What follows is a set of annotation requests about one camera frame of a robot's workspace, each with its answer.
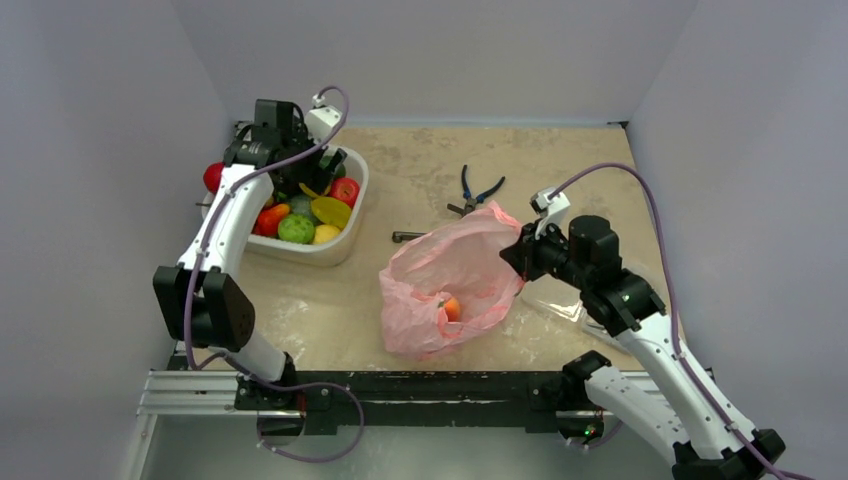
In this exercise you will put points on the clear plastic screw box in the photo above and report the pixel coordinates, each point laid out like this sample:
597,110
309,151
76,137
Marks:
576,308

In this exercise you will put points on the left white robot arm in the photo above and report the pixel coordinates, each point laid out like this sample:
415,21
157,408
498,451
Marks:
200,300

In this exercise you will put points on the aluminium frame rail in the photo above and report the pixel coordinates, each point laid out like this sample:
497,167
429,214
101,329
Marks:
188,393

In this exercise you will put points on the green fake custard apple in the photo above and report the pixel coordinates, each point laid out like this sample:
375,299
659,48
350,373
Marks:
296,228

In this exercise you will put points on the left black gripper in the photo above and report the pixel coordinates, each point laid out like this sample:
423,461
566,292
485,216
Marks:
314,176

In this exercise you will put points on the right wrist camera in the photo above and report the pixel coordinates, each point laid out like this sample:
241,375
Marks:
551,206

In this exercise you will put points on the white fruit basket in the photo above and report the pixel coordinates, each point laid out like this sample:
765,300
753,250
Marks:
337,249

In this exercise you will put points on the pink plastic bag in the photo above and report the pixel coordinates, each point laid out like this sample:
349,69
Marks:
457,260

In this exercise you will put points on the yellow fake starfruit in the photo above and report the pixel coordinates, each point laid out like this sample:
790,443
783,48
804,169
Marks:
331,211

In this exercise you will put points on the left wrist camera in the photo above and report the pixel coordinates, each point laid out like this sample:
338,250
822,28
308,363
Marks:
321,119

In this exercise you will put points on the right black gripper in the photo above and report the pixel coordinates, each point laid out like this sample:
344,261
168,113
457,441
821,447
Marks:
519,253

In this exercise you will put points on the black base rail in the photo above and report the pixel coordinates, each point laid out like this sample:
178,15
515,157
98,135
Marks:
324,401

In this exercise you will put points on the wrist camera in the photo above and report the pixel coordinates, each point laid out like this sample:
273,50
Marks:
321,119
551,206

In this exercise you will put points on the small yellow fake lemon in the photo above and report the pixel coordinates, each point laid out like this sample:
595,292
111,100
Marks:
325,233

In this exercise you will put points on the small red fake apple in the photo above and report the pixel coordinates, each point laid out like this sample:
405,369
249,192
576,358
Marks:
345,190

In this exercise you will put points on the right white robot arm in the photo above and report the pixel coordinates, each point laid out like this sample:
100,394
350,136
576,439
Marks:
691,423

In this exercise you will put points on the fake peach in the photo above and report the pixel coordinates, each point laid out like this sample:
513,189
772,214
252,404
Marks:
452,309

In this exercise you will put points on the red orange fake mango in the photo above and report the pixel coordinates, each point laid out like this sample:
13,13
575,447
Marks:
268,221

